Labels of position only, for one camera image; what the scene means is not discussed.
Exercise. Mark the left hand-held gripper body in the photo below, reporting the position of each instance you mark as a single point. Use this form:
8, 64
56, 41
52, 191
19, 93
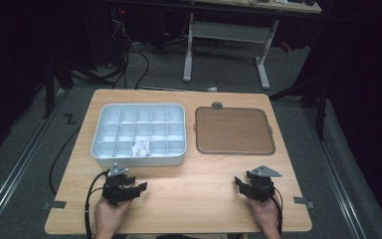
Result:
114, 191

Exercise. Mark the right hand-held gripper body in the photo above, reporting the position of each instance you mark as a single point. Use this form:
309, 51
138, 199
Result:
262, 187

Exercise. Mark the white sock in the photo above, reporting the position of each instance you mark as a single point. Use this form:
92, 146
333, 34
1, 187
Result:
141, 148

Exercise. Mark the white divided storage box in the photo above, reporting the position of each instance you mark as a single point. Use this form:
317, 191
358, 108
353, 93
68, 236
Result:
139, 127

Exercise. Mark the person's right hand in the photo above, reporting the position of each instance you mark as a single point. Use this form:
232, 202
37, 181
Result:
268, 215

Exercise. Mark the person's left hand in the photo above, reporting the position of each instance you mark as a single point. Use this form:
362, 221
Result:
107, 220

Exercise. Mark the grey tape piece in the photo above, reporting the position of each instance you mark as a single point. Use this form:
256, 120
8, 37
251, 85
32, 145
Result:
303, 200
56, 204

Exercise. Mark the small grey round tab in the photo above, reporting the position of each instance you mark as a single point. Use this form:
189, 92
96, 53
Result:
217, 105

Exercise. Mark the black metal stand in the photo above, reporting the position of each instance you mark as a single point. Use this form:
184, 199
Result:
49, 93
320, 109

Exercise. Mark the small white floor object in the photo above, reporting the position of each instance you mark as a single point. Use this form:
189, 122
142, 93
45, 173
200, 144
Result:
212, 89

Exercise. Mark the small red object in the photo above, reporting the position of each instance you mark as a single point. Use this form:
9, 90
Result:
286, 47

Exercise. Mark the grey-legged wooden desk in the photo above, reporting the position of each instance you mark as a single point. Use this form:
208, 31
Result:
232, 31

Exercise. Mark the metal floor rail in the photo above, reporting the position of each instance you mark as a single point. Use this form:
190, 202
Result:
336, 179
16, 172

